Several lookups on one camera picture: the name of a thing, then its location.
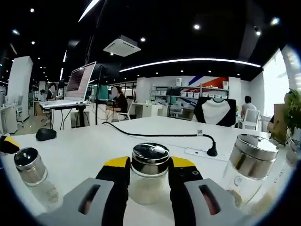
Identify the teal board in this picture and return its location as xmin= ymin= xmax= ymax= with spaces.
xmin=97 ymin=84 xmax=109 ymax=103

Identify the black laptop stand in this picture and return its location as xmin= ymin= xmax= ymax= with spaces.
xmin=50 ymin=104 xmax=87 ymax=130

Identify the potted green plant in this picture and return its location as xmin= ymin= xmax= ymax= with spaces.
xmin=269 ymin=89 xmax=301 ymax=145

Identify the white power strip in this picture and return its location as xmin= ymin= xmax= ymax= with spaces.
xmin=184 ymin=146 xmax=230 ymax=162

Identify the tall seasoning bottle brown spice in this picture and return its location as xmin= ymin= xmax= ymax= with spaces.
xmin=222 ymin=133 xmax=280 ymax=210

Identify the white mesh chair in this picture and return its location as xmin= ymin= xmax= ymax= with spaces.
xmin=116 ymin=99 xmax=135 ymax=122
xmin=241 ymin=109 xmax=262 ymax=131

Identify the black stand pole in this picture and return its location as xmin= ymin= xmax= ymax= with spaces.
xmin=95 ymin=64 xmax=105 ymax=126

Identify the silver open laptop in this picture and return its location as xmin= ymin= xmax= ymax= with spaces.
xmin=39 ymin=61 xmax=97 ymax=109

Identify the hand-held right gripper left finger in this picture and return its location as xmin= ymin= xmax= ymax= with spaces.
xmin=35 ymin=156 xmax=131 ymax=226

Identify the black power cable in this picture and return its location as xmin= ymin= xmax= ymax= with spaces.
xmin=102 ymin=121 xmax=218 ymax=157

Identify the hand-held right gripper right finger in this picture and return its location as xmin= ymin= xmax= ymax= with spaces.
xmin=168 ymin=155 xmax=262 ymax=226

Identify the metal storage shelf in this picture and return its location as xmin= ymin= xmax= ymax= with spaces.
xmin=150 ymin=84 xmax=230 ymax=107

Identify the black rounded object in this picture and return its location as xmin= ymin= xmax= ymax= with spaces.
xmin=35 ymin=128 xmax=57 ymax=142

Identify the cardboard box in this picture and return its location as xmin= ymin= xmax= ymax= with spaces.
xmin=272 ymin=103 xmax=289 ymax=140

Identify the ceiling light strip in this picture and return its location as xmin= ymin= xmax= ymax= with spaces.
xmin=78 ymin=0 xmax=101 ymax=23
xmin=119 ymin=58 xmax=262 ymax=73

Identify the row of white storage bins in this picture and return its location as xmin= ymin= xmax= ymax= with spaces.
xmin=182 ymin=91 xmax=229 ymax=99

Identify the ceiling air conditioner unit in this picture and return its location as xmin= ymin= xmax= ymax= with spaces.
xmin=103 ymin=35 xmax=142 ymax=57

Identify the short glass seasoning bottle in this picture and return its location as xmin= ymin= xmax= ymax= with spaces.
xmin=129 ymin=142 xmax=171 ymax=205
xmin=13 ymin=147 xmax=64 ymax=212

